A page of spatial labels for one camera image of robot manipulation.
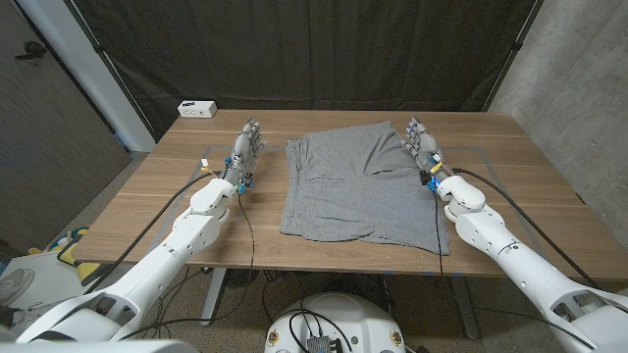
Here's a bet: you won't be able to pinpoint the white table leg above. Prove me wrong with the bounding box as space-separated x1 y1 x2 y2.
199 267 229 328

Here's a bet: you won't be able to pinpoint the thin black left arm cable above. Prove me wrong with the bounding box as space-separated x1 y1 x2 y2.
120 192 257 342

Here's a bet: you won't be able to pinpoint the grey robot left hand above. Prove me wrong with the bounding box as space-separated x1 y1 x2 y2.
222 117 267 194

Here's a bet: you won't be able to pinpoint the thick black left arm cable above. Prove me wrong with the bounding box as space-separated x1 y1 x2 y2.
82 170 223 296

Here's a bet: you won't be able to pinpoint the grey electronics box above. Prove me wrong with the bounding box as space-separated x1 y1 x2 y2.
305 334 344 353

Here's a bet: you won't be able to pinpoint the black backdrop stand pole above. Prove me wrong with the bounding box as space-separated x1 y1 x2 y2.
482 0 547 114
62 0 159 144

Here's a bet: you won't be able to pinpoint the white door frame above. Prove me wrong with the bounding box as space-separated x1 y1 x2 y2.
16 0 158 154

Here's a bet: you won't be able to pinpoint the tangled black floor cable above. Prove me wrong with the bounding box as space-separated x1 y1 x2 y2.
141 267 232 339

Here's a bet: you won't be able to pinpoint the black door handle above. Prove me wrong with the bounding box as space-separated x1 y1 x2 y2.
14 40 49 62

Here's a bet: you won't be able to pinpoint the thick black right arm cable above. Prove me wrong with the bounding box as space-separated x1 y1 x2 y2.
449 168 600 290

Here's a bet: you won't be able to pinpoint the grey fabric shorts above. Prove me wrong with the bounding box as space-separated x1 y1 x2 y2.
279 120 451 257

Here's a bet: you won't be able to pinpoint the dark wooden door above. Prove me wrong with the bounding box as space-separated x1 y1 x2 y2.
0 0 133 257

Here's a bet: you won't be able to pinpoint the grey table leg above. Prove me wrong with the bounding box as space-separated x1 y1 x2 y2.
447 275 482 341

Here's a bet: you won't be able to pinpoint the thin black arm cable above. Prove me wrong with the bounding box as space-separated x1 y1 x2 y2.
120 192 257 342
433 189 445 278

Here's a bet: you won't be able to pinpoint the grey sneaker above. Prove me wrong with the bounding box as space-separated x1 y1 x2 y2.
0 267 36 307
9 297 68 339

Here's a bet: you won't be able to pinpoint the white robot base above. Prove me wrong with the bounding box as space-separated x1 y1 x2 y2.
264 291 407 353

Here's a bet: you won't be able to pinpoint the black backdrop curtain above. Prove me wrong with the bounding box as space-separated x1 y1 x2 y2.
72 0 542 142

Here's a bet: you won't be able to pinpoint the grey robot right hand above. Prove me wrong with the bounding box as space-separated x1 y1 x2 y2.
400 116 455 192

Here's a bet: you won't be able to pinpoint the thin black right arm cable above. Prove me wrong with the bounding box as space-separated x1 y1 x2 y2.
433 189 445 278

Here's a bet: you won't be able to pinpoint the black round fan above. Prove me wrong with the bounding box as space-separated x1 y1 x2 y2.
225 268 261 289

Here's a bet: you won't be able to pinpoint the white power strip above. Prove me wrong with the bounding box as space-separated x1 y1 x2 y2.
177 100 219 120

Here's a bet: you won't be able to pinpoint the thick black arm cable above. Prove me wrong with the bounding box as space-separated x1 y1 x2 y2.
82 170 223 296
449 168 600 290

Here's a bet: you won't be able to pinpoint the yellow green floor clutter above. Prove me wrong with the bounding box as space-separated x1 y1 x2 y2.
27 225 103 288

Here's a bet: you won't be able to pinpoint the grey tape outline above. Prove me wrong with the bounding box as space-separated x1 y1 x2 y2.
141 143 561 278

